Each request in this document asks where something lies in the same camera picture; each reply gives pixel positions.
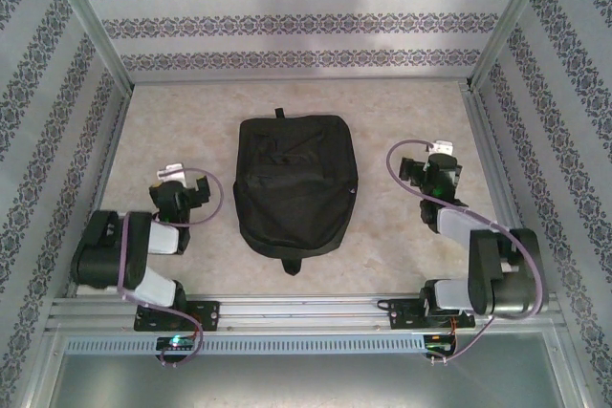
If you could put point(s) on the black fabric backpack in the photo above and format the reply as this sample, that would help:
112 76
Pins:
296 188

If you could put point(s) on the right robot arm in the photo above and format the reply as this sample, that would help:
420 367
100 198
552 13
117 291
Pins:
502 274

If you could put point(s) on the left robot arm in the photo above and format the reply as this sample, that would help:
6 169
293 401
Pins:
100 255

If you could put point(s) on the grey metal sheet panel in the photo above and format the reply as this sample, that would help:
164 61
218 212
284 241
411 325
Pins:
306 384

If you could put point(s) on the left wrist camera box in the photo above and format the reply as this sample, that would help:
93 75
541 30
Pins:
171 173

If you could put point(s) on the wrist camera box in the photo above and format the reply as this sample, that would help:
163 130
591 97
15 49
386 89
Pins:
440 147
171 173

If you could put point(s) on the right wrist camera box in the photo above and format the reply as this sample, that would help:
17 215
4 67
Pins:
440 147

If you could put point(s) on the aluminium side frame rail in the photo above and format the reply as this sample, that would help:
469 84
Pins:
483 140
102 174

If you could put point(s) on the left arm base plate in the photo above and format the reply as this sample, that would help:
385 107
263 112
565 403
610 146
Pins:
205 315

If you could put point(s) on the thin aluminium wall rail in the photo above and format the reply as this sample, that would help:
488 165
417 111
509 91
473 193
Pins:
334 79

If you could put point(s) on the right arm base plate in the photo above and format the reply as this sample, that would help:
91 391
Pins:
406 315

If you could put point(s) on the wide aluminium mounting rail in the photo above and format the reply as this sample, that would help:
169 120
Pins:
306 312

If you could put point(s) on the aluminium corner frame post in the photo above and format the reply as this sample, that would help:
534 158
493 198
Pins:
86 21
511 21

